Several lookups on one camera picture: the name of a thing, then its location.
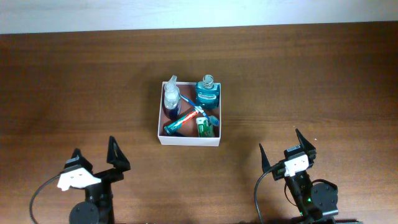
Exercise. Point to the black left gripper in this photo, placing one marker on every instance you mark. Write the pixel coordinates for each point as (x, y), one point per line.
(120, 163)

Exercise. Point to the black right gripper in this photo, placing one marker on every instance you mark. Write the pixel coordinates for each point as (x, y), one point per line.
(278, 173)

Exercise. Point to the blue white toothbrush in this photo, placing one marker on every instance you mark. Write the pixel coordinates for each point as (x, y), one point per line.
(212, 119)

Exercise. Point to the green white toothpaste tube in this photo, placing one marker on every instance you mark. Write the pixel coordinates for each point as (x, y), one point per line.
(176, 125)

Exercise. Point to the green soap box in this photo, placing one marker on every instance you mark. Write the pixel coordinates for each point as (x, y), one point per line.
(205, 128)

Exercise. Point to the foam pump bottle blue liquid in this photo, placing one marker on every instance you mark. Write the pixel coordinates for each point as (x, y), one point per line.
(172, 99)

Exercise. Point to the teal mouthwash bottle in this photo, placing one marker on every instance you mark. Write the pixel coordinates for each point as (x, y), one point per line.
(208, 93)

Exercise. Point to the blue disposable razor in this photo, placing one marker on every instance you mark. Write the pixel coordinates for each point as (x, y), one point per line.
(176, 134)

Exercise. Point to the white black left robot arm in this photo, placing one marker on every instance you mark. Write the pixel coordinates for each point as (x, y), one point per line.
(97, 206)

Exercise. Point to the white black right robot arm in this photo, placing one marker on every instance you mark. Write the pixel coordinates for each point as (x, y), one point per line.
(317, 199)

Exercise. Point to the pink white open box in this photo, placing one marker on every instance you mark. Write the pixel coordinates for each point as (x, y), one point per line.
(188, 130)

